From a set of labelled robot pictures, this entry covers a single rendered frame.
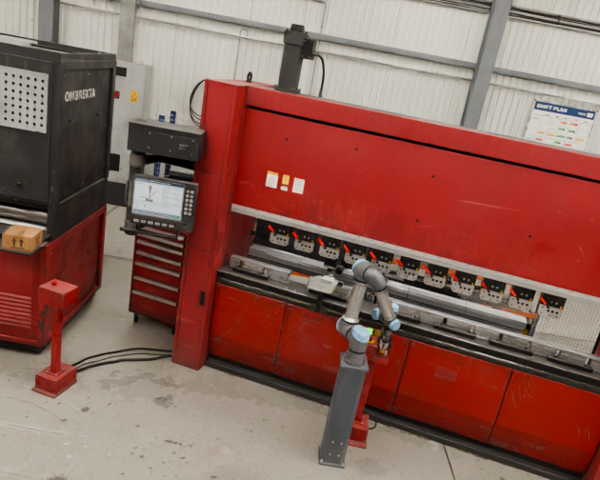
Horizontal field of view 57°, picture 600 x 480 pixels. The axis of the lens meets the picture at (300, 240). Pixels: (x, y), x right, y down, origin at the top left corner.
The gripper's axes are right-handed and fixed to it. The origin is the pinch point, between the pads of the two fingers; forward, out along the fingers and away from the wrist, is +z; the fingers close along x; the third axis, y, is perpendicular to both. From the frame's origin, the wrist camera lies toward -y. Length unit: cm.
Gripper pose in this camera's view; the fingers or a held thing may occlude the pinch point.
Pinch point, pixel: (382, 349)
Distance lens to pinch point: 402.1
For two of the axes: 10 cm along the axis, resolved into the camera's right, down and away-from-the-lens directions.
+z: -1.7, 9.0, 3.9
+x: -9.7, -2.1, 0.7
